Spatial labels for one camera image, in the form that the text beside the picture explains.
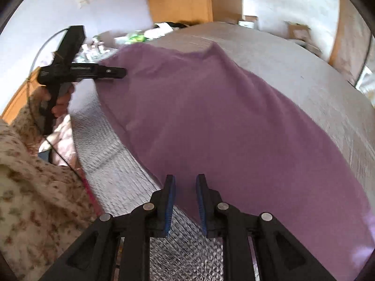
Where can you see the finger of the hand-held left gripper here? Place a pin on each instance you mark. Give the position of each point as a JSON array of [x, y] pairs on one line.
[[112, 72]]

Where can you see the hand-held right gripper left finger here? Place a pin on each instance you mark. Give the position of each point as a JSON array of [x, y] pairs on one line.
[[170, 207]]

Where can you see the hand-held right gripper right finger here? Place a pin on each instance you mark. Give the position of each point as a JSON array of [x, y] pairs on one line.
[[200, 207]]

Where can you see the purple fleece pants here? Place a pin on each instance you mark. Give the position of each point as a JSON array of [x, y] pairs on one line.
[[219, 123]]

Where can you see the person's left forearm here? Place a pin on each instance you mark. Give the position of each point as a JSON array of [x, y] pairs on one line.
[[29, 196]]

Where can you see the person's left hand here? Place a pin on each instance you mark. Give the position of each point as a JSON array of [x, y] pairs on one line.
[[63, 102]]

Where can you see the green packet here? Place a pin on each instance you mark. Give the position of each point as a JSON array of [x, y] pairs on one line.
[[135, 36]]

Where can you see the wooden furniture panel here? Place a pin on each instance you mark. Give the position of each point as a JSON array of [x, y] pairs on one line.
[[17, 99]]

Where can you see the dark cloth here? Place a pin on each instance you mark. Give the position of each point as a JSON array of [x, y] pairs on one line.
[[170, 25]]

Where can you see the pink cloth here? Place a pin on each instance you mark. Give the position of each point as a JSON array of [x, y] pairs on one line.
[[60, 136]]

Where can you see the wooden wardrobe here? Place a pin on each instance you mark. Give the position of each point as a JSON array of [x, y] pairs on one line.
[[175, 0]]

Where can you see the white carton box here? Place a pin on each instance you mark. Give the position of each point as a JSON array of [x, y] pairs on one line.
[[248, 22]]

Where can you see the silver quilted mat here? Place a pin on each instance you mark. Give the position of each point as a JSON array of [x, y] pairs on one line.
[[293, 64]]

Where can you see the open cardboard box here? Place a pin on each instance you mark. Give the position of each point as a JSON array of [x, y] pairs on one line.
[[298, 31]]

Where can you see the clear plastic door curtain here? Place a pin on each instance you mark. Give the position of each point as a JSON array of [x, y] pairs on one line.
[[367, 87]]

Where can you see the black pole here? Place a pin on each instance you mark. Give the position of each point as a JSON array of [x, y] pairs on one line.
[[363, 64]]

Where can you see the wooden door frame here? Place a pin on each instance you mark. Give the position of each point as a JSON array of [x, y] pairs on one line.
[[345, 35]]

